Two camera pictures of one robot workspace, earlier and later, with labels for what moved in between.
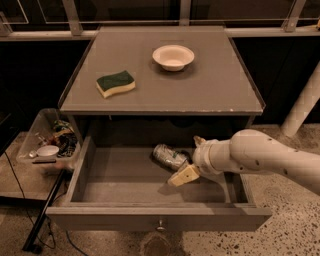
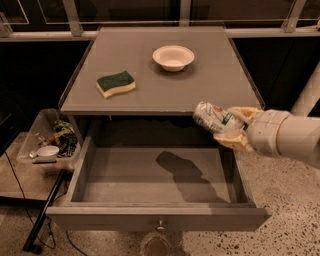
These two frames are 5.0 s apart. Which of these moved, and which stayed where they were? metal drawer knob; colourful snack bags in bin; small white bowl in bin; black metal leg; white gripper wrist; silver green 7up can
Moved: silver green 7up can; white gripper wrist
Stayed: small white bowl in bin; metal drawer knob; black metal leg; colourful snack bags in bin
